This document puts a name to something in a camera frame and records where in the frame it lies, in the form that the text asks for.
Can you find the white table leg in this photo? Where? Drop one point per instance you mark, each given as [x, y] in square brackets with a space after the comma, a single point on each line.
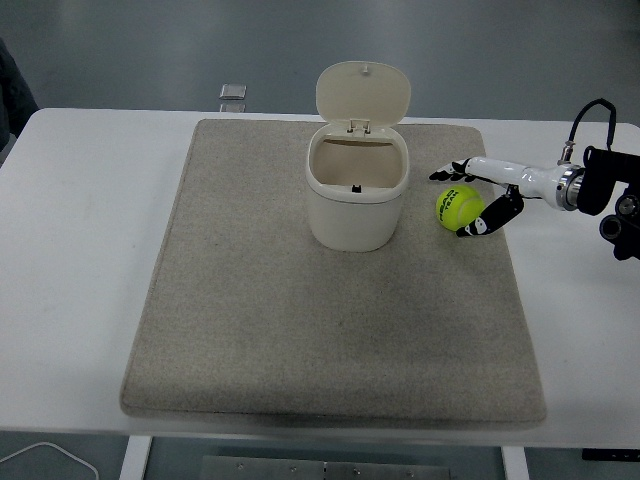
[135, 460]
[515, 465]

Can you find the beige fabric mat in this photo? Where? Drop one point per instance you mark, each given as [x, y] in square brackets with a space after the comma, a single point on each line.
[300, 325]

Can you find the yellow-green tennis ball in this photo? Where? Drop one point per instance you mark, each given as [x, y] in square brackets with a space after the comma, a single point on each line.
[452, 205]

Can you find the black table control panel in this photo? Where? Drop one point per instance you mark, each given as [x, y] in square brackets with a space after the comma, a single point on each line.
[610, 455]

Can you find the person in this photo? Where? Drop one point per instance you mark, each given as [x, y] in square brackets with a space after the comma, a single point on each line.
[12, 100]

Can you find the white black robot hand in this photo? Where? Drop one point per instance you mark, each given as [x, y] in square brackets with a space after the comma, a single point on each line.
[530, 177]

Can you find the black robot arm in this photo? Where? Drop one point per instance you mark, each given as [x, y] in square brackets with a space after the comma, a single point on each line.
[595, 185]

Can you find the cream bin with hinged lid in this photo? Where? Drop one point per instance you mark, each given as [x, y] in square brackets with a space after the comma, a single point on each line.
[350, 220]

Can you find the grey metal plate with screws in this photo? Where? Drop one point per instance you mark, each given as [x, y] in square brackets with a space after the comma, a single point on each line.
[325, 470]

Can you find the square metal floor cover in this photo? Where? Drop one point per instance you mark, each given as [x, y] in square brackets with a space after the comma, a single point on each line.
[233, 91]
[233, 107]

